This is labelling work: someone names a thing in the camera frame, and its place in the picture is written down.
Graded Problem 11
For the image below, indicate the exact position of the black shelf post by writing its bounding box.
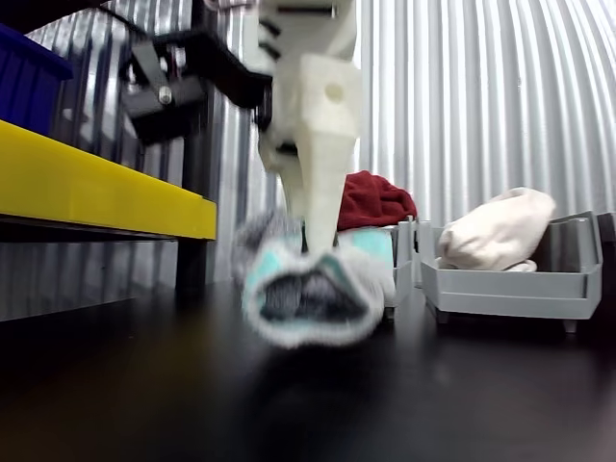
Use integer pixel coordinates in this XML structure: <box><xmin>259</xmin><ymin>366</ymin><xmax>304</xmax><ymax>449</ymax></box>
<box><xmin>175</xmin><ymin>0</ymin><xmax>218</xmax><ymax>295</ymax></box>

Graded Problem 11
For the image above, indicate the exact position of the dark red sock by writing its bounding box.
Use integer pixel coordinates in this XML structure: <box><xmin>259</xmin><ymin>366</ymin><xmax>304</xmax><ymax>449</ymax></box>
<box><xmin>336</xmin><ymin>169</ymin><xmax>419</xmax><ymax>232</ymax></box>

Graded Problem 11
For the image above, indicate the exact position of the grey bin with red sock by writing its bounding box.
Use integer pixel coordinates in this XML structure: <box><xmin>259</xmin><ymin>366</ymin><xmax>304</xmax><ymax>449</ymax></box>
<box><xmin>384</xmin><ymin>215</ymin><xmax>420</xmax><ymax>321</ymax></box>

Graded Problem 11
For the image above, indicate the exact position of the cream white sock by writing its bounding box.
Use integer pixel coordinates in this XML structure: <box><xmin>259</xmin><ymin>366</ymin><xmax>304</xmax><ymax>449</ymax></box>
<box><xmin>436</xmin><ymin>186</ymin><xmax>558</xmax><ymax>273</ymax></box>

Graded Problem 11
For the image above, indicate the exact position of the yellow shelf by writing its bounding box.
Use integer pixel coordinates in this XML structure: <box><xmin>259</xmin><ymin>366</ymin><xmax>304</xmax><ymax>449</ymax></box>
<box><xmin>0</xmin><ymin>118</ymin><xmax>218</xmax><ymax>242</ymax></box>

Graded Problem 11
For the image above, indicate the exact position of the white teal grey sock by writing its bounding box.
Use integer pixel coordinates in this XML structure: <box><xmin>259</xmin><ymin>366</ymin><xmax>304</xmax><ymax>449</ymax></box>
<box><xmin>230</xmin><ymin>209</ymin><xmax>398</xmax><ymax>350</ymax></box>

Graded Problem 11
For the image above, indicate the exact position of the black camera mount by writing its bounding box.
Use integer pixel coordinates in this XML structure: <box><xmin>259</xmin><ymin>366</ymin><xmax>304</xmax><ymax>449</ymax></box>
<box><xmin>118</xmin><ymin>28</ymin><xmax>275</xmax><ymax>145</ymax></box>

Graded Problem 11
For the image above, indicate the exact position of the blue plastic bin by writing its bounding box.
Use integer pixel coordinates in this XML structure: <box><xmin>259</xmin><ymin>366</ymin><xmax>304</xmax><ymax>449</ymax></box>
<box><xmin>0</xmin><ymin>22</ymin><xmax>74</xmax><ymax>139</ymax></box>

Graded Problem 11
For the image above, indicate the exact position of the grey bin with cream sock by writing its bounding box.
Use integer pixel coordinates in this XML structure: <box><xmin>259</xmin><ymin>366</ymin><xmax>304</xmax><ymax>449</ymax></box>
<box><xmin>416</xmin><ymin>210</ymin><xmax>604</xmax><ymax>333</ymax></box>

